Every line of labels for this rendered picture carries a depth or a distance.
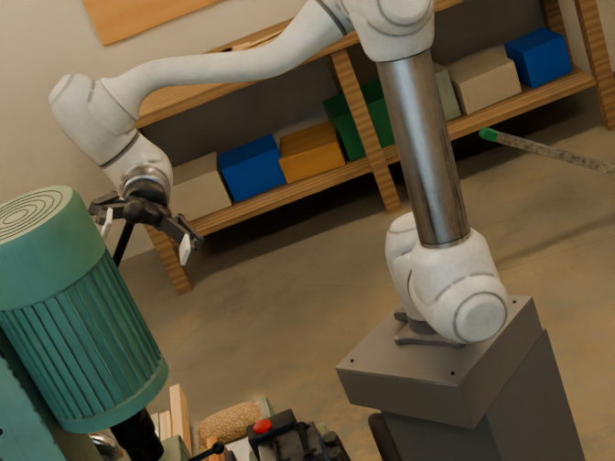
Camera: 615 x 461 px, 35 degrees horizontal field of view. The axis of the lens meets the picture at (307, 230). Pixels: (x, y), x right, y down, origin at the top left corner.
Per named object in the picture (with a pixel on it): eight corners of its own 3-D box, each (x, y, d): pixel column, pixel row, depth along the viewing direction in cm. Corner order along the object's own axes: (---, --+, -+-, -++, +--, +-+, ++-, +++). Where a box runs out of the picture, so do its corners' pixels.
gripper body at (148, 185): (160, 223, 179) (161, 242, 171) (116, 209, 177) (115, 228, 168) (175, 187, 177) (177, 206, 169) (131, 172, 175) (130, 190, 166)
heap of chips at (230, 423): (264, 426, 173) (258, 414, 171) (199, 453, 173) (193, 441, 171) (259, 400, 180) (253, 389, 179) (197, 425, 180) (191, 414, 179)
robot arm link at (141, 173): (114, 200, 182) (113, 212, 177) (131, 158, 179) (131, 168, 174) (160, 216, 185) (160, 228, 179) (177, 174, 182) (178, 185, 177)
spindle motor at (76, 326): (172, 405, 133) (72, 216, 120) (55, 454, 133) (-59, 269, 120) (168, 342, 149) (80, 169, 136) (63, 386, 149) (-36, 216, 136)
